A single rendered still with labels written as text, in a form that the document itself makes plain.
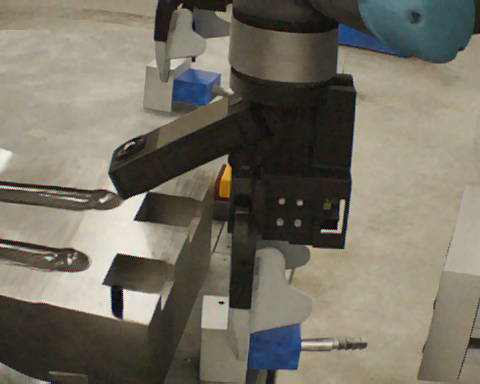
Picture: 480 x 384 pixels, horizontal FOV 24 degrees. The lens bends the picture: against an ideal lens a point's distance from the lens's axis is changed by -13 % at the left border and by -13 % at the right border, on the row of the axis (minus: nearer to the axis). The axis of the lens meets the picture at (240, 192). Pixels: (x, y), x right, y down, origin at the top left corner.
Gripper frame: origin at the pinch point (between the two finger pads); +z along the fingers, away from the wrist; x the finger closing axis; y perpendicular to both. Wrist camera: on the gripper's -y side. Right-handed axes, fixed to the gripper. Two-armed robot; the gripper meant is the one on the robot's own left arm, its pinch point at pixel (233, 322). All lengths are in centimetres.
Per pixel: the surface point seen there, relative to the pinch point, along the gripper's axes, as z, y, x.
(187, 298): 1.9, -3.7, 6.5
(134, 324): -4.2, -6.9, -8.4
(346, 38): 81, 37, 320
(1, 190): -3.4, -21.5, 12.6
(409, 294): 84, 41, 152
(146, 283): -2.2, -6.7, 1.2
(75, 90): 4, -20, 58
